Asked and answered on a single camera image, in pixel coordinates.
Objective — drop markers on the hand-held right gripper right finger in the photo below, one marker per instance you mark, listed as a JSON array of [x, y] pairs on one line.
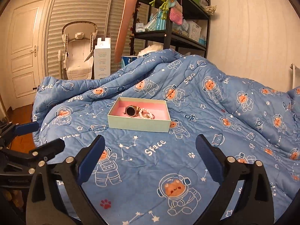
[[211, 161]]

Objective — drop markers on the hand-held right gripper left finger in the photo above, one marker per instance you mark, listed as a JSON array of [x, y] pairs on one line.
[[91, 161]]

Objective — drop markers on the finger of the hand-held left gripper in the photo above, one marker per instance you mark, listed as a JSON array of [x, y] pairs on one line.
[[52, 146], [27, 128]]

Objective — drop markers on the pale green box pink lining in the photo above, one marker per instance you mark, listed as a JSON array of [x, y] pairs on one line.
[[138, 124]]

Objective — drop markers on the blue astronaut print blanket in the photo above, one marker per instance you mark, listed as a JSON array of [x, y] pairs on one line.
[[152, 168]]

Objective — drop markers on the rose gold wrist watch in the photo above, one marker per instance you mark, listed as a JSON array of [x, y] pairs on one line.
[[130, 110]]

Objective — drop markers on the cream panelled door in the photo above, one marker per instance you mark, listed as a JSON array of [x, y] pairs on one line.
[[23, 51]]

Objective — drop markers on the white baby high chair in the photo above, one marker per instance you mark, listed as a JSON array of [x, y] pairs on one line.
[[77, 58]]

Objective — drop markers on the tall white carton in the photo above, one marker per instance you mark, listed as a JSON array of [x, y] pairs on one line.
[[102, 63]]

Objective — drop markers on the blue astronaut print pillow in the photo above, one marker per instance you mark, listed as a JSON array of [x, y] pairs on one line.
[[295, 98]]

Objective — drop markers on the blue printed carton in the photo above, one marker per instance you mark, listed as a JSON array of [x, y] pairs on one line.
[[129, 62]]

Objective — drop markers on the louvered closet door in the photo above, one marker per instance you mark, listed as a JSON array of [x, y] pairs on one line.
[[56, 16]]

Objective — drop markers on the white cloth bundle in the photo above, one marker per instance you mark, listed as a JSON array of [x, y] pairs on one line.
[[150, 50]]

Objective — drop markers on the white plastic basket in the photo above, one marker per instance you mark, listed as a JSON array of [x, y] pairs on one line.
[[193, 30]]

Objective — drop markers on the black metal shelf rack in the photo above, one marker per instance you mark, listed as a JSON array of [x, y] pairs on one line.
[[166, 28]]

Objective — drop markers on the blue plastic bottles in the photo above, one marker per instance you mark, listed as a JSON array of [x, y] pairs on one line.
[[160, 22]]

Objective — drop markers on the pink wooden plank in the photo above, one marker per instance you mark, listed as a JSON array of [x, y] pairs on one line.
[[126, 16]]

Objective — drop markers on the pink knitted bag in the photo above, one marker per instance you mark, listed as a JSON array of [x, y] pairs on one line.
[[175, 15]]

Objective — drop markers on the green frog plush toy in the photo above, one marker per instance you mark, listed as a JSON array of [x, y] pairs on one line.
[[164, 4]]

